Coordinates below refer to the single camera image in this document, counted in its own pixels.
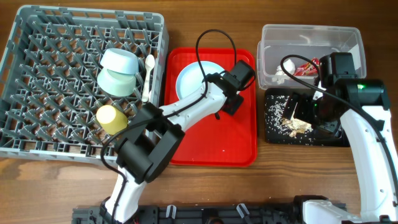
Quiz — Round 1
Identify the red snack wrapper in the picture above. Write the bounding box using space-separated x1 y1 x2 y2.
294 62 318 76

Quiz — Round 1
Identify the large light blue plate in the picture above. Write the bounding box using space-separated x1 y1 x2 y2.
175 61 224 100

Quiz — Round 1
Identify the white plastic spoon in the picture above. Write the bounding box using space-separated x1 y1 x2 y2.
142 54 155 103

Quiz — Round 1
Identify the green bowl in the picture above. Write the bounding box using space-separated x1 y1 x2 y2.
97 68 136 97

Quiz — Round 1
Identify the yellow cup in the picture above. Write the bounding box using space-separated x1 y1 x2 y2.
96 105 128 135

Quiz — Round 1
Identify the small light blue bowl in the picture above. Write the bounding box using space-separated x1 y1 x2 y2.
99 48 139 75

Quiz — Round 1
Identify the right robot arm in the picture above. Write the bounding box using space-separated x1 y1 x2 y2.
284 52 397 223

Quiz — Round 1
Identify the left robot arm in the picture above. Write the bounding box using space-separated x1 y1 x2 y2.
100 60 256 223

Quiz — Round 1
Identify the grey dishwasher rack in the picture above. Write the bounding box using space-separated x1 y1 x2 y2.
1 5 169 165

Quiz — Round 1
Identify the red plastic tray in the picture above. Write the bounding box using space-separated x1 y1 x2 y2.
164 47 257 167

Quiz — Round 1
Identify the food scraps and rice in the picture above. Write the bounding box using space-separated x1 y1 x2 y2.
265 95 313 139

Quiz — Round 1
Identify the black tray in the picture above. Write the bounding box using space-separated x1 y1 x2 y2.
264 88 349 147

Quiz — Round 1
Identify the crumpled white tissue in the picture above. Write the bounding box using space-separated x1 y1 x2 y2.
272 58 296 85

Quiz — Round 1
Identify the clear plastic bin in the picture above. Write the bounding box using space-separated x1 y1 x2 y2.
257 24 367 90

